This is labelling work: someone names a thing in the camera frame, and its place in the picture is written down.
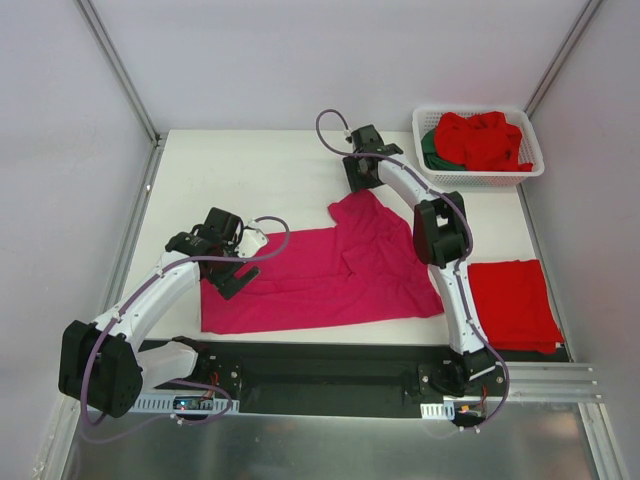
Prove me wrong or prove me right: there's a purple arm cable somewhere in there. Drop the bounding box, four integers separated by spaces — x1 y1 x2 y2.
316 109 511 428
78 217 292 443

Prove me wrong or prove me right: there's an aluminium frame rail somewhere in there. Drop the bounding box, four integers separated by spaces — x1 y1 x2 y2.
62 352 605 419

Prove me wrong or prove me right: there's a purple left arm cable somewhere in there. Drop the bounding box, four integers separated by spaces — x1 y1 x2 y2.
78 217 292 443

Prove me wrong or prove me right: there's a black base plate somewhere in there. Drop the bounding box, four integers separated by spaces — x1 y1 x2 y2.
95 337 573 419

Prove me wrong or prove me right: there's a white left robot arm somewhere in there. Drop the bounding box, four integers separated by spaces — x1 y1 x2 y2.
58 208 268 418

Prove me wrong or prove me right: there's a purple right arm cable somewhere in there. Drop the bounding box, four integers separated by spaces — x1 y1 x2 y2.
316 109 511 428

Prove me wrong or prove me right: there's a green t shirt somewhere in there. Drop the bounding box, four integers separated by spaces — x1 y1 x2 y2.
421 129 465 171

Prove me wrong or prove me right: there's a pink t shirt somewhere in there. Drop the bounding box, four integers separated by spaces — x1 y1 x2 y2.
200 191 444 335

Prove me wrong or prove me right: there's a red crumpled t shirt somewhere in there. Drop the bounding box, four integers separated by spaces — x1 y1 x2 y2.
434 111 533 172

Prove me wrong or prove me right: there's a white plastic laundry basket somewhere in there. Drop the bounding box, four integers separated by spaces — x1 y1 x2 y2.
411 106 545 187

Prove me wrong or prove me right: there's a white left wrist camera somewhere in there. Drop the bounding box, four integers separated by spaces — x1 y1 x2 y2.
236 229 269 258

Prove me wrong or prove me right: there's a folded red t shirt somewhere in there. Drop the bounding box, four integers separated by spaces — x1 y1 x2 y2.
468 260 564 354

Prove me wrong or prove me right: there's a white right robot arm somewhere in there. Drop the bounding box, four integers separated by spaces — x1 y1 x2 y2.
343 125 496 397

